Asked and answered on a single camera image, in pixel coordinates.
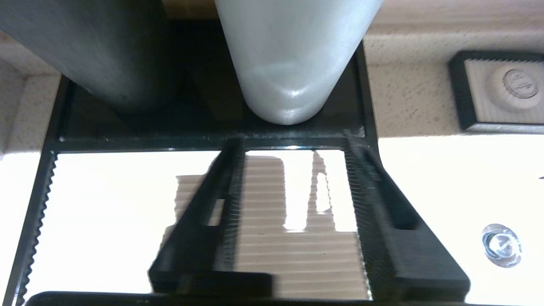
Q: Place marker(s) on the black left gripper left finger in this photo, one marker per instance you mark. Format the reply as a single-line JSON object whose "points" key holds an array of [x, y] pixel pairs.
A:
{"points": [[199, 246]]}

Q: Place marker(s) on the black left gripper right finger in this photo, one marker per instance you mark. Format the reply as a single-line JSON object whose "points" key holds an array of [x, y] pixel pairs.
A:
{"points": [[403, 255]]}

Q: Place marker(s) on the grey plastic cup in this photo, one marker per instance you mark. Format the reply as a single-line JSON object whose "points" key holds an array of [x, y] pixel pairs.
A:
{"points": [[293, 55]]}

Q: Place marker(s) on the black amenity box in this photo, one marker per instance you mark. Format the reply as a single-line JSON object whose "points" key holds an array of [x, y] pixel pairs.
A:
{"points": [[127, 131]]}

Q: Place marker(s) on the white sink basin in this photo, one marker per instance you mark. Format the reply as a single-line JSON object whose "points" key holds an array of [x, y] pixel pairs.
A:
{"points": [[467, 191]]}

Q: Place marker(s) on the chrome sink drain stopper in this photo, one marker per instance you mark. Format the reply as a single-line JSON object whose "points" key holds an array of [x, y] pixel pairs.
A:
{"points": [[501, 245]]}

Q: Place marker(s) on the black soap dish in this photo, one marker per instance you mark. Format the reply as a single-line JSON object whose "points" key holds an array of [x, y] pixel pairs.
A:
{"points": [[501, 91]]}

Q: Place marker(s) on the black tumbler cup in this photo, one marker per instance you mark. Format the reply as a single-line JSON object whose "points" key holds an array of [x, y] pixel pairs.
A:
{"points": [[106, 46]]}

